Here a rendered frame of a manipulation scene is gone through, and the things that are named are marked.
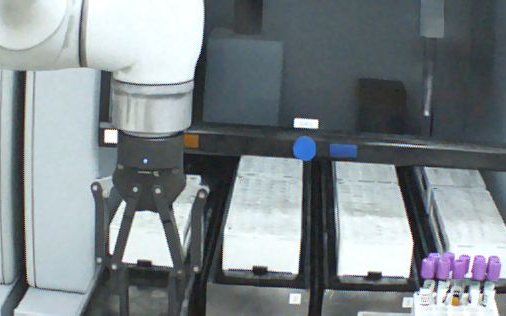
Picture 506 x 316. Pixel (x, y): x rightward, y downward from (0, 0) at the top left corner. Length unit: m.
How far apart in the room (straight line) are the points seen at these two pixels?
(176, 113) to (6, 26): 0.22
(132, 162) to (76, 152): 0.34
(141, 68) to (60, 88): 0.37
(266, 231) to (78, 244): 0.27
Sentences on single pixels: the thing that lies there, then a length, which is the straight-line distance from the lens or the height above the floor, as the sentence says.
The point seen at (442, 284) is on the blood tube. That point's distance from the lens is 1.32.
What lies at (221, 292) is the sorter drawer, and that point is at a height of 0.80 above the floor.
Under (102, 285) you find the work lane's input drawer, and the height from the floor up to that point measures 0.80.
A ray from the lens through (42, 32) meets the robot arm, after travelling 1.24.
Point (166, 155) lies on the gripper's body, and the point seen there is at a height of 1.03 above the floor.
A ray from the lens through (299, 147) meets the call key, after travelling 1.58.
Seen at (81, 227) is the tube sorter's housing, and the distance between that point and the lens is 1.67.
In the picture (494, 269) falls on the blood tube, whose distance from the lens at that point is 1.32.
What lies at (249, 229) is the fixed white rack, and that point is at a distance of 1.63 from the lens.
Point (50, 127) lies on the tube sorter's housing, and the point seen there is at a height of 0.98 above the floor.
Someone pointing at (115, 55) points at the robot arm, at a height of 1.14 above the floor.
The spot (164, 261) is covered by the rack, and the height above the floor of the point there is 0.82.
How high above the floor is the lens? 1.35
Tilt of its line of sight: 14 degrees down
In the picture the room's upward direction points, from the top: 3 degrees clockwise
